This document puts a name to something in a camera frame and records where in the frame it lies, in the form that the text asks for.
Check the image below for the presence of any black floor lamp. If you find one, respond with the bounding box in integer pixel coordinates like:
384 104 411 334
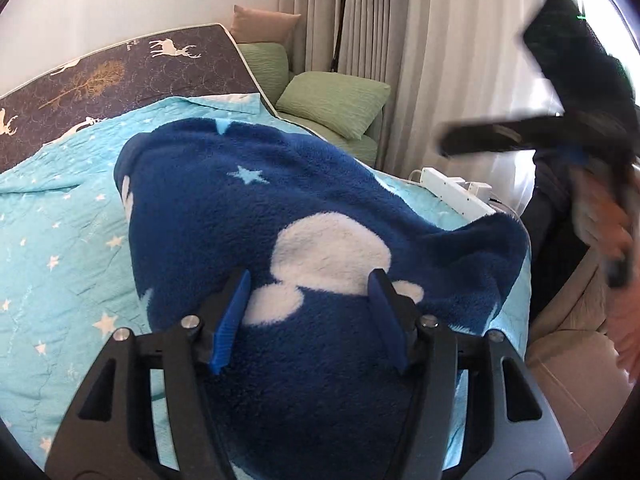
327 0 362 74

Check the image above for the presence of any person's right hand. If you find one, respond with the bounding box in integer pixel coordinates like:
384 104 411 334
570 160 633 272

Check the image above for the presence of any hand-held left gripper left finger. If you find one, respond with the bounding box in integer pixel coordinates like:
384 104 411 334
45 269 252 480

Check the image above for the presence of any green seat cushion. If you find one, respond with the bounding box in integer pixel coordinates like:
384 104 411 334
285 114 379 168

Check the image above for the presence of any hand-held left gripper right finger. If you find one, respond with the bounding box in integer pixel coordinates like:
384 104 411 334
366 268 574 480

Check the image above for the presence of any dark deer print mattress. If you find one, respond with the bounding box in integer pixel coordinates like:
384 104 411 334
0 22 281 173

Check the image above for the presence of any beige padded seat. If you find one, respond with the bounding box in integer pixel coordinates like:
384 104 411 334
525 245 632 453

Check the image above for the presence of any white power strip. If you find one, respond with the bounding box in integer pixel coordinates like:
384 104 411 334
410 166 497 222

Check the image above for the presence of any light blue star quilt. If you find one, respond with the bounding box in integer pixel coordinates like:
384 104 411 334
0 94 533 480

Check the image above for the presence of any green textured pillow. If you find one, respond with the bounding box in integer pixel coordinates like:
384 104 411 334
276 71 392 142
237 42 292 107

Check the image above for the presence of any pale pleated curtain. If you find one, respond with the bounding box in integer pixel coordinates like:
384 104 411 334
277 0 601 211

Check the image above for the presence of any beige pillow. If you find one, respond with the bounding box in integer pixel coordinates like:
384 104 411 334
231 4 302 47

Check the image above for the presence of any person's right forearm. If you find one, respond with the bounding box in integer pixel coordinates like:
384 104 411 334
607 280 640 388

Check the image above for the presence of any person's dark trouser leg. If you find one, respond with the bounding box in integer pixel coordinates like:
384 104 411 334
520 150 592 326

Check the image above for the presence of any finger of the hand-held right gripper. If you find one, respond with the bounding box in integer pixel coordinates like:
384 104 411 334
439 114 572 158

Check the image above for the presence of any navy fleece garment white print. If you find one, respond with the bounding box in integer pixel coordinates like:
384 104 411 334
114 117 531 480

